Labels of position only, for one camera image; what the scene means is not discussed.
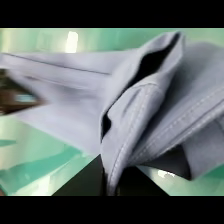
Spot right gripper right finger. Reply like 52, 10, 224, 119
116, 165, 172, 197

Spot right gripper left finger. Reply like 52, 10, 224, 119
51, 153, 108, 197

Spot pale blue shirt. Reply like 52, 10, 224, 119
0, 30, 224, 197

